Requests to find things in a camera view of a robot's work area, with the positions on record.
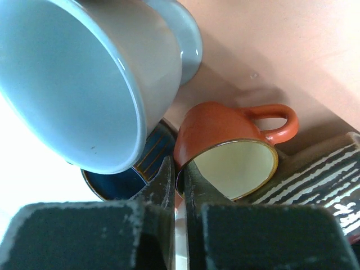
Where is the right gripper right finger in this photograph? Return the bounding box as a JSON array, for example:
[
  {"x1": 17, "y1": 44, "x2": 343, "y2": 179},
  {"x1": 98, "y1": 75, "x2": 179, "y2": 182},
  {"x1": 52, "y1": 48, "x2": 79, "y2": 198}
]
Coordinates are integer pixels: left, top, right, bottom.
[{"x1": 184, "y1": 164, "x2": 359, "y2": 269}]

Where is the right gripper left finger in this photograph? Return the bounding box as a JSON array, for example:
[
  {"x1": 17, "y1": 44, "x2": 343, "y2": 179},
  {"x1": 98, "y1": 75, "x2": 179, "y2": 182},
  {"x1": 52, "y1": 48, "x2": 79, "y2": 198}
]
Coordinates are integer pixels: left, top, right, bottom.
[{"x1": 1, "y1": 156, "x2": 175, "y2": 269}]

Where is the blue striped ceramic mug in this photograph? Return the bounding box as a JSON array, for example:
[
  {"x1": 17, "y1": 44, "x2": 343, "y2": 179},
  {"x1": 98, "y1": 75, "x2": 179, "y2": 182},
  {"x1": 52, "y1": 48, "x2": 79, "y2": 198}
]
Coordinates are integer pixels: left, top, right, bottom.
[{"x1": 81, "y1": 119, "x2": 177, "y2": 201}]

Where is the small red-orange mug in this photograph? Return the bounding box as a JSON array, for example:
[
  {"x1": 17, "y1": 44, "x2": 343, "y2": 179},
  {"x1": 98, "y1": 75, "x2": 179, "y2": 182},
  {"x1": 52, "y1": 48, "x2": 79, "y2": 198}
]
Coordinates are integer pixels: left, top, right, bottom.
[{"x1": 173, "y1": 102, "x2": 299, "y2": 201}]

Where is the brown striped mug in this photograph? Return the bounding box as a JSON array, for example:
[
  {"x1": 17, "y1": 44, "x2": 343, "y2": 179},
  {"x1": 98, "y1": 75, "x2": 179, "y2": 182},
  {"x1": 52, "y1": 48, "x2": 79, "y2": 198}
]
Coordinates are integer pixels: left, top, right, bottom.
[{"x1": 238, "y1": 132, "x2": 359, "y2": 244}]

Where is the grey footed cup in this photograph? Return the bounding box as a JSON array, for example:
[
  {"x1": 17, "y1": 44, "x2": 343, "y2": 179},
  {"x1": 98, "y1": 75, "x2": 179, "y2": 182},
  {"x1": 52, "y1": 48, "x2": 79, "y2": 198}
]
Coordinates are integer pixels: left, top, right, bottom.
[{"x1": 1, "y1": 1, "x2": 203, "y2": 174}]

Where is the orange plastic tray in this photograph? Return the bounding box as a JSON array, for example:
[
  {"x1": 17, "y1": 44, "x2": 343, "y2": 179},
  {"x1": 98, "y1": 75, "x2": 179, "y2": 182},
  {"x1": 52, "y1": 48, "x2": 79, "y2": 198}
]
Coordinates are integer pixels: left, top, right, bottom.
[{"x1": 165, "y1": 1, "x2": 359, "y2": 154}]

